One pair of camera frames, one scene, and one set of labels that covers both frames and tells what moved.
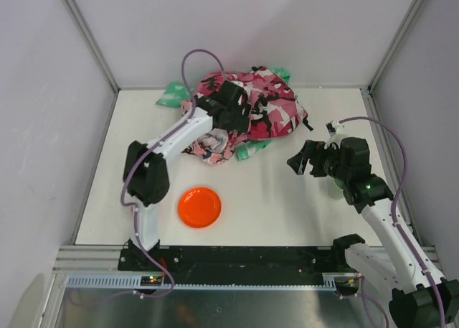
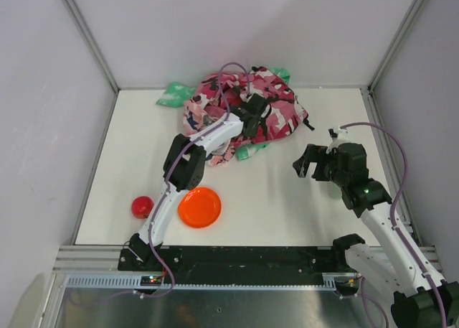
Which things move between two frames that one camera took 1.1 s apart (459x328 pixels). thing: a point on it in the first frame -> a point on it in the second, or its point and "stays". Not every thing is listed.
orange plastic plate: (199, 207) stays
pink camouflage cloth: (275, 110) stays
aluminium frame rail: (86, 258) stays
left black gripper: (236, 118) -> (252, 123)
